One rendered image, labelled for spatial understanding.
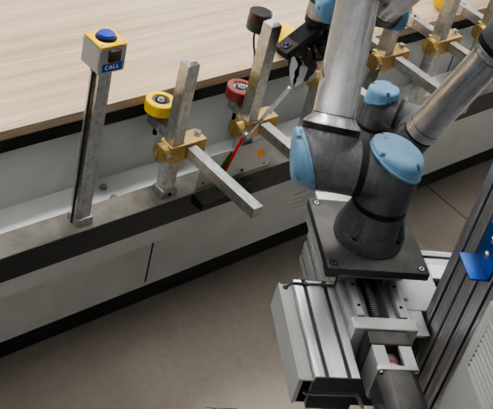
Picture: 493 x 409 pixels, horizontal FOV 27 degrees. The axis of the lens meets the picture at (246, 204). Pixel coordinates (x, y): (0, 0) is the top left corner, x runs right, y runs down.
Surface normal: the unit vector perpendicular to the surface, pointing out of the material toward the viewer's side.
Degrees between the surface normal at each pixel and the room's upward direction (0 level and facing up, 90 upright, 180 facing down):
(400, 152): 7
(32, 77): 0
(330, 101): 63
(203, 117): 90
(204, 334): 0
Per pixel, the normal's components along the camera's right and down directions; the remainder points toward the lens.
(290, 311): 0.21, -0.77
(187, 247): 0.63, 0.58
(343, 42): -0.30, 0.05
